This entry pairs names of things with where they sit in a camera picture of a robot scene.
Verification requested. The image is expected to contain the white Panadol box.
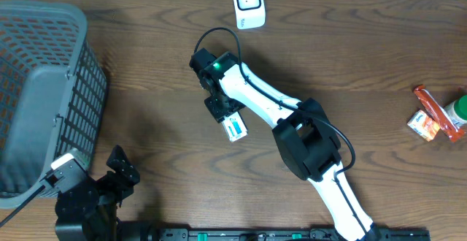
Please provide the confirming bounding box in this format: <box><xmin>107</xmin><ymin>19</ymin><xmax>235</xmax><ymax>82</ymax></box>
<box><xmin>221</xmin><ymin>112</ymin><xmax>248</xmax><ymax>142</ymax></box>

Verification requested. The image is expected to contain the orange tissue pack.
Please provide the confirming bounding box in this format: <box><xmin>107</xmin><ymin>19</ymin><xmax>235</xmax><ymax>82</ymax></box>
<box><xmin>407</xmin><ymin>110</ymin><xmax>440</xmax><ymax>142</ymax></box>

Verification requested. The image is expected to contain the green lid jar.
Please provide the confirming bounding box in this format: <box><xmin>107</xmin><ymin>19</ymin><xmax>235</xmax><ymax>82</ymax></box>
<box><xmin>444</xmin><ymin>95</ymin><xmax>467</xmax><ymax>127</ymax></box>

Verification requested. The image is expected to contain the red Top candy wrapper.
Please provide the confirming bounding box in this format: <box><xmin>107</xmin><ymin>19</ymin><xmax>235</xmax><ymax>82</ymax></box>
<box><xmin>414</xmin><ymin>85</ymin><xmax>466</xmax><ymax>142</ymax></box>

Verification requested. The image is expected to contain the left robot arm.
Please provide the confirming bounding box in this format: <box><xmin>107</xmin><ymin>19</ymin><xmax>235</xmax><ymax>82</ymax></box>
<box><xmin>55</xmin><ymin>145</ymin><xmax>158</xmax><ymax>241</ymax></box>

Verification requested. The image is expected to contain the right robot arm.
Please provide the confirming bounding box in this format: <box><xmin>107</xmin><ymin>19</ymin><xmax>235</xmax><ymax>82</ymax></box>
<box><xmin>190</xmin><ymin>48</ymin><xmax>381</xmax><ymax>240</ymax></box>

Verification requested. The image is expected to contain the grey plastic basket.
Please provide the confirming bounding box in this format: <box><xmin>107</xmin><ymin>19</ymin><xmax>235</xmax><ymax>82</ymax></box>
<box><xmin>1</xmin><ymin>0</ymin><xmax>108</xmax><ymax>209</ymax></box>

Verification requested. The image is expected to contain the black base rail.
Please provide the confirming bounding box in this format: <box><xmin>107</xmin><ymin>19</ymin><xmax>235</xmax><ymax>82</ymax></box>
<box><xmin>141</xmin><ymin>228</ymin><xmax>431</xmax><ymax>241</ymax></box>

